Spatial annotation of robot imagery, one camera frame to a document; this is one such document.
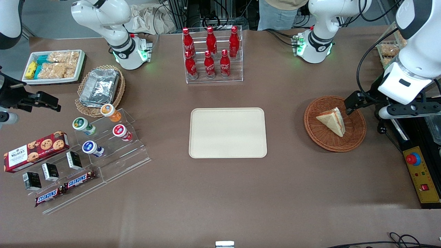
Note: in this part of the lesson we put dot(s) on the clear acrylic bottle rack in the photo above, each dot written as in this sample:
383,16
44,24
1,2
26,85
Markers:
237,69

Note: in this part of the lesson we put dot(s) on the round brown wicker basket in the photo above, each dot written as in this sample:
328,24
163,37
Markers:
320,136

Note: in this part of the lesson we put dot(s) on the small silver white object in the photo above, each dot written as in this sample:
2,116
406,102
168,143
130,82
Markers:
224,244

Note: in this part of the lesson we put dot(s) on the black appliance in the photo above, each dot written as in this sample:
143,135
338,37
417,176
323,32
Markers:
425,137

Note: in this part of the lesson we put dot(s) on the right arm gripper body black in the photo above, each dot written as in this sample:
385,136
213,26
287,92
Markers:
10,94

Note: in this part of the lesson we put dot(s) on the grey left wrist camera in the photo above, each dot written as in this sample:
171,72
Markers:
410,109

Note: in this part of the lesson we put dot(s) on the clear acrylic stepped display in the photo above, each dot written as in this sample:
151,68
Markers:
117,162

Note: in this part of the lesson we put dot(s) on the white rectangular snack tray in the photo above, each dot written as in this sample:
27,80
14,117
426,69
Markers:
81,63

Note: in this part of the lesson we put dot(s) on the crumpled beige cloth bag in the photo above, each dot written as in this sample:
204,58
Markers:
151,19

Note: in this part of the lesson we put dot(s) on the yellow snack packet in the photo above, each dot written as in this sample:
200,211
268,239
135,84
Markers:
31,70

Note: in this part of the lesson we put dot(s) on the red emergency stop button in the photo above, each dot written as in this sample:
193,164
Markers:
413,158

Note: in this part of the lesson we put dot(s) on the person in jeans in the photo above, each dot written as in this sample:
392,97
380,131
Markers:
275,15

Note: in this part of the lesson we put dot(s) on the blue lid yogurt cup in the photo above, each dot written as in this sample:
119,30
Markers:
90,148

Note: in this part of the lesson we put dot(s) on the beige plastic tray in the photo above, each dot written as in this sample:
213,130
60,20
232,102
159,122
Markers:
227,132

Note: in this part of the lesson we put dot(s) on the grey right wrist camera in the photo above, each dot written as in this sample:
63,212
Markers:
8,118

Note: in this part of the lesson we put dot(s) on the clear bag rice crackers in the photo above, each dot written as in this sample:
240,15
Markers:
63,57
55,70

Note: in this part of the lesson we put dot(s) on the left arm gripper body black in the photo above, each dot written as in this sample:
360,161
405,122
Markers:
373,93

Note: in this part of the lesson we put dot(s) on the yellow control panel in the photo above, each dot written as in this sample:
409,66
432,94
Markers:
425,179

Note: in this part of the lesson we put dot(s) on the triangle sandwich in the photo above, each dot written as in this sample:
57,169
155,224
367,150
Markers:
331,120

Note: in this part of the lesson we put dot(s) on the red Walkers cookie box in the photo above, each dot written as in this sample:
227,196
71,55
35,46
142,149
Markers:
34,151

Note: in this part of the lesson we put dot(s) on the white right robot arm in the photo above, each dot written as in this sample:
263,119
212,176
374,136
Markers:
103,17

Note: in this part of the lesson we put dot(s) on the oval light wicker basket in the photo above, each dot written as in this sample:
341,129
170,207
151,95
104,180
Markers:
119,93

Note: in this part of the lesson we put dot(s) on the clear plastic container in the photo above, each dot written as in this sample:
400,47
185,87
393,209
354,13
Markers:
434,131

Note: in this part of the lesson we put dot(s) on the teal snack packet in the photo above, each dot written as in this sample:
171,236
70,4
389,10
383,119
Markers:
42,59
38,72

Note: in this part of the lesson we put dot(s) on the red lid yogurt cup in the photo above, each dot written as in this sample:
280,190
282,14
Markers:
120,132

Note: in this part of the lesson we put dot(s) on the aluminium foil container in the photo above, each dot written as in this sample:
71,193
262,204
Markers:
100,88

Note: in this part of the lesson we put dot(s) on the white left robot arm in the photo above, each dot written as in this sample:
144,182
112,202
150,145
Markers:
413,51

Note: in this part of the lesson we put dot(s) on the green lid yogurt cup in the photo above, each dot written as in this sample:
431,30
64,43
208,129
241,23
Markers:
82,124

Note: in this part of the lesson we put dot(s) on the red cola bottle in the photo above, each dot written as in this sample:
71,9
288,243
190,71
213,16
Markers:
234,43
225,65
191,67
188,43
211,41
209,67

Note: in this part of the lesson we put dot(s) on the Snickers chocolate bar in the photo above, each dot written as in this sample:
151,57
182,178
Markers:
80,179
49,196

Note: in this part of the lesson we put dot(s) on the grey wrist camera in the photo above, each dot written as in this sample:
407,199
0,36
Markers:
410,109
8,118

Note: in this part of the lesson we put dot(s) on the small black carton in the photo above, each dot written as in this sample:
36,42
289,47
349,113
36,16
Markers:
50,171
32,181
74,160

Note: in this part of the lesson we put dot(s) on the orange lid yogurt cup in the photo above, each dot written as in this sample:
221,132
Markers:
109,112

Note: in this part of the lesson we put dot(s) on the bagged fried snack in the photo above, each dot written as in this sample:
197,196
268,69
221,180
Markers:
387,61
389,50
401,38

